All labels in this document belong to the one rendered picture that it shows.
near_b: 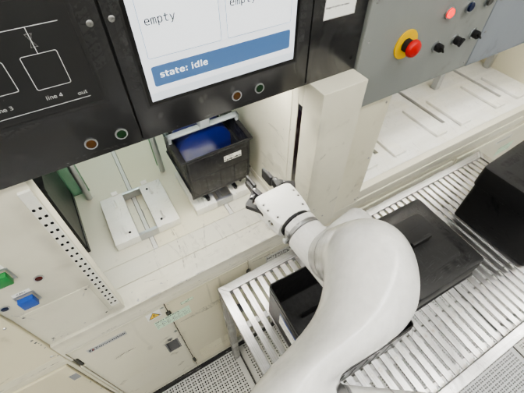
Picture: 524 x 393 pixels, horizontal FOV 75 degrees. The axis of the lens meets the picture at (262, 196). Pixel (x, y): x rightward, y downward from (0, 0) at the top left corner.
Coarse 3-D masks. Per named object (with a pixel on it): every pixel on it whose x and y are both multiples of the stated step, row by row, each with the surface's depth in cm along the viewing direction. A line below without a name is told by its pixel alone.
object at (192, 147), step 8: (208, 128) 107; (216, 128) 109; (224, 128) 111; (192, 136) 106; (200, 136) 108; (208, 136) 110; (216, 136) 112; (224, 136) 114; (184, 144) 107; (192, 144) 109; (200, 144) 111; (208, 144) 113; (216, 144) 115; (224, 144) 117; (184, 152) 109; (192, 152) 111; (200, 152) 113; (208, 152) 115
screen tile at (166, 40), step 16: (144, 0) 46; (160, 0) 47; (176, 0) 48; (192, 0) 49; (208, 0) 50; (208, 16) 52; (144, 32) 49; (160, 32) 50; (176, 32) 51; (192, 32) 52; (208, 32) 54; (160, 48) 52; (176, 48) 53
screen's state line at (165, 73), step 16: (288, 32) 61; (224, 48) 57; (240, 48) 59; (256, 48) 60; (272, 48) 62; (176, 64) 55; (192, 64) 56; (208, 64) 57; (224, 64) 59; (160, 80) 55; (176, 80) 57
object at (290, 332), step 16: (304, 272) 100; (272, 288) 96; (288, 288) 102; (304, 288) 109; (320, 288) 111; (272, 304) 98; (288, 304) 107; (304, 304) 107; (288, 320) 89; (304, 320) 104; (288, 336) 95; (400, 336) 87; (352, 368) 83
